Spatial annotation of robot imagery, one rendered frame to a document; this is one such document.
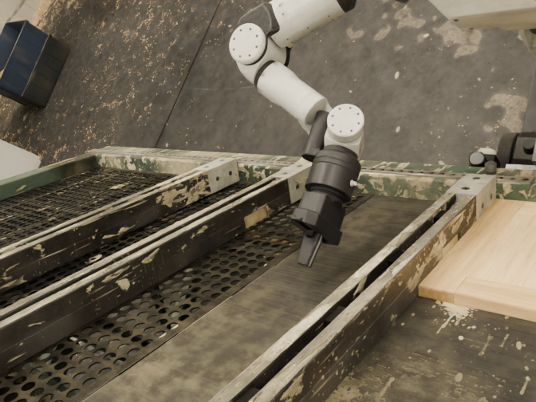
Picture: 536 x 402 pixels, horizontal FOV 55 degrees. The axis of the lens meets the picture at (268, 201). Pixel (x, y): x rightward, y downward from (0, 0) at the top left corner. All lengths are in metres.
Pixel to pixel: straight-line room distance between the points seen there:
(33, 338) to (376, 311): 0.53
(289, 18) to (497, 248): 0.56
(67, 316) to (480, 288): 0.66
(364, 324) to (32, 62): 4.38
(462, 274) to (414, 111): 1.62
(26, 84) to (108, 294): 3.97
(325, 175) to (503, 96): 1.52
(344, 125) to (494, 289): 0.36
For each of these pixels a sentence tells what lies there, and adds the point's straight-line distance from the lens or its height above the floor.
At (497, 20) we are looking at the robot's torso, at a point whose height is 1.22.
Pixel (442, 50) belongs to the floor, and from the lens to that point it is 2.56.
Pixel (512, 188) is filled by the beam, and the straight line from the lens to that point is 1.19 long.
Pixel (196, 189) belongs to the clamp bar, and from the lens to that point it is 1.45.
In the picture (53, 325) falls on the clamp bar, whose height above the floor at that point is 1.50.
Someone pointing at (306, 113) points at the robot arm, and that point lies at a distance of 0.99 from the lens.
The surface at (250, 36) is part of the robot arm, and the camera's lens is 1.04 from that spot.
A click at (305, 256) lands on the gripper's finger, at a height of 1.25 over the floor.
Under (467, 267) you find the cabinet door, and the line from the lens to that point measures 0.91.
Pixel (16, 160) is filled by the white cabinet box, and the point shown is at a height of 0.18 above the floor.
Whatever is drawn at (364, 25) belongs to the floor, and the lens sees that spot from 2.85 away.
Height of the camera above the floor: 2.00
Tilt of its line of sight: 49 degrees down
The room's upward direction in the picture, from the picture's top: 61 degrees counter-clockwise
